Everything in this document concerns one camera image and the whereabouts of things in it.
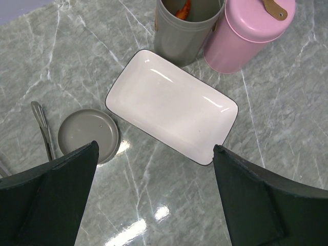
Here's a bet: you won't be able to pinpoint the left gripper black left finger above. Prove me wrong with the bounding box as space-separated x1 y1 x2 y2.
1 141 99 245

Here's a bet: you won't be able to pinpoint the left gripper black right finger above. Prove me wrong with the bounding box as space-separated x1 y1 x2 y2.
213 145 327 245

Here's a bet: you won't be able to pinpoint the metal tongs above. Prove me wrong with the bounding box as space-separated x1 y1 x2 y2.
1 101 54 174

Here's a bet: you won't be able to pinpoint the grey round lid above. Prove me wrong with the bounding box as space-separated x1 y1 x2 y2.
57 109 120 164

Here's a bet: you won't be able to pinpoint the pink cylindrical container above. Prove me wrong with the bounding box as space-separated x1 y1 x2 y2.
203 14 284 74

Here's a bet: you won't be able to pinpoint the pink round lid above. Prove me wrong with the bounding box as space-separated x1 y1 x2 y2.
225 1 296 43

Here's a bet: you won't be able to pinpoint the roasted chicken wing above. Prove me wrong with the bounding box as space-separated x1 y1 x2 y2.
175 0 192 21

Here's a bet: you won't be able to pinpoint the white rectangular plate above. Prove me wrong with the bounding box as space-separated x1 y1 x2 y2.
105 49 239 166

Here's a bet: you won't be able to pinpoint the grey cylindrical container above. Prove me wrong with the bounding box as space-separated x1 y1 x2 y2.
154 0 226 67

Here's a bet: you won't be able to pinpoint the brown lid strap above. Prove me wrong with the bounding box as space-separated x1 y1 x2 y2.
260 0 288 20

